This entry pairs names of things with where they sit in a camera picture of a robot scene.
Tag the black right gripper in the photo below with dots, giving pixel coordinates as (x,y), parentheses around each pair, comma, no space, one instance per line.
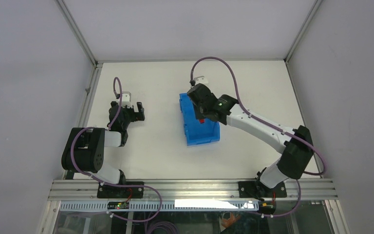
(199,115)

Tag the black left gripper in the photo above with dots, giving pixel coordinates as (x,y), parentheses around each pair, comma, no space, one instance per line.
(136,116)

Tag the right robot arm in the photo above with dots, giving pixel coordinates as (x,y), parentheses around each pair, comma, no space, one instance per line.
(291,144)

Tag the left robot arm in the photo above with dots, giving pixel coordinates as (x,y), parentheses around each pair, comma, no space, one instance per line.
(84,150)

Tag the blue plastic bin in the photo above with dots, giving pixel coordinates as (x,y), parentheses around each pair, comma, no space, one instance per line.
(195,132)

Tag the orange object below table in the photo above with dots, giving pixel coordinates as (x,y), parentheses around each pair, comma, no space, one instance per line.
(227,219)

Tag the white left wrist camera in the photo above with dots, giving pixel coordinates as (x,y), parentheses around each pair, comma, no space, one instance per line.
(125,99)

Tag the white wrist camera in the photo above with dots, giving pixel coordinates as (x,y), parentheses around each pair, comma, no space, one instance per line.
(199,80)
(125,99)

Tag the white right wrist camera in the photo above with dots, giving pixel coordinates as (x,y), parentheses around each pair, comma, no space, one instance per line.
(199,80)

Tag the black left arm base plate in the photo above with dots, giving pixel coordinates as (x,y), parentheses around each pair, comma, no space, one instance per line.
(121,190)

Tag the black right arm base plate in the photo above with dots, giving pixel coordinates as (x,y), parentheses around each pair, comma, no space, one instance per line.
(254,189)

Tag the aluminium front rail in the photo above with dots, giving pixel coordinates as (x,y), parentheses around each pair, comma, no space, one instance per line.
(171,189)

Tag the white slotted cable duct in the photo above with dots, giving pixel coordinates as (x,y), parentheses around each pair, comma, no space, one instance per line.
(178,205)

